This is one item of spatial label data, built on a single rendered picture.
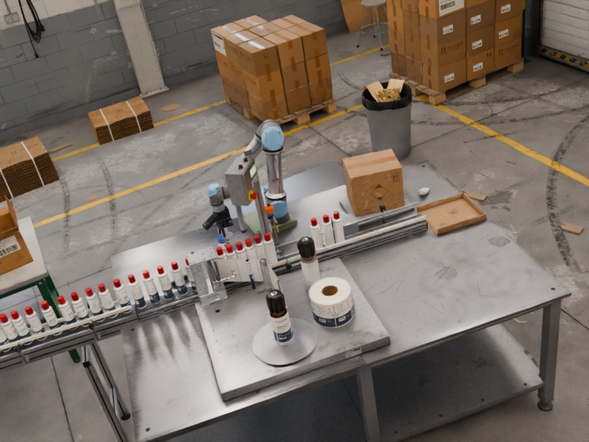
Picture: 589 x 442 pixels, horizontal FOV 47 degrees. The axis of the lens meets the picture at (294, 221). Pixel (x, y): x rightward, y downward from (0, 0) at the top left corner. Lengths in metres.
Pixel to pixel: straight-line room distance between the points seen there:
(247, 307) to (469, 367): 1.29
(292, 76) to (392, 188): 3.23
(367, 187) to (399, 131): 2.23
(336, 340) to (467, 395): 0.92
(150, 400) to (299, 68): 4.49
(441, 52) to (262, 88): 1.80
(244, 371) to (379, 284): 0.86
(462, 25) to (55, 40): 4.56
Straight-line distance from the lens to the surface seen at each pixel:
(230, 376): 3.11
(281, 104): 6.99
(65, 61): 8.60
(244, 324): 3.34
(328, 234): 3.64
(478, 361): 3.94
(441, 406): 3.73
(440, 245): 3.73
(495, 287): 3.46
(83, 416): 4.52
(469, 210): 4.00
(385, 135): 6.08
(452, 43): 7.07
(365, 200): 3.93
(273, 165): 3.72
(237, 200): 3.43
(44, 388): 4.84
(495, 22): 7.39
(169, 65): 8.89
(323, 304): 3.13
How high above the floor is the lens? 3.06
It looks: 33 degrees down
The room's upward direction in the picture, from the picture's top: 11 degrees counter-clockwise
